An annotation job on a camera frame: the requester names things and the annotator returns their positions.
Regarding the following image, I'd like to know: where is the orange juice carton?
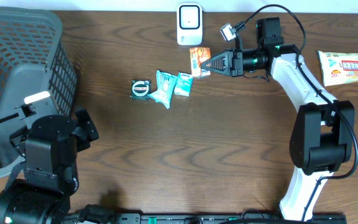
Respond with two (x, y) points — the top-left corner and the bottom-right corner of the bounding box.
(190, 47), (211, 78)

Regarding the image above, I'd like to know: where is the teal tissue pack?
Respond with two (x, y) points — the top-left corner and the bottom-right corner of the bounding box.
(173, 72), (193, 96)

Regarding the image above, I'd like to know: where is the teal snack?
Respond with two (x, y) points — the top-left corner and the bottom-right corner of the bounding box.
(149, 70), (177, 109)

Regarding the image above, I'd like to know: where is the black round-label item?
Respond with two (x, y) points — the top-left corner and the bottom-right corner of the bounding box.
(131, 80), (151, 100)

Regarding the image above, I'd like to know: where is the yellow snack bag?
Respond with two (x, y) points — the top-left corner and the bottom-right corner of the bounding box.
(318, 51), (358, 86)

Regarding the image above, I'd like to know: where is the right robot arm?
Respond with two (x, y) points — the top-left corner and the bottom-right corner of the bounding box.
(201, 17), (358, 222)

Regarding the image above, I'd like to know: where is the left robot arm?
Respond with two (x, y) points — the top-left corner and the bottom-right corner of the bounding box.
(0, 103), (116, 223)

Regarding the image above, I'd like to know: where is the white barcode scanner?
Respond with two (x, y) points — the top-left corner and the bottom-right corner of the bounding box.
(177, 3), (203, 46)

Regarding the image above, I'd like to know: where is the grey plastic mesh basket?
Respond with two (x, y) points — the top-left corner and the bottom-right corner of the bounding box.
(0, 5), (79, 179)

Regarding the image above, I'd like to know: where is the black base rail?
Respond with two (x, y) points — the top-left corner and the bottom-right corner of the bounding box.
(63, 212), (348, 224)

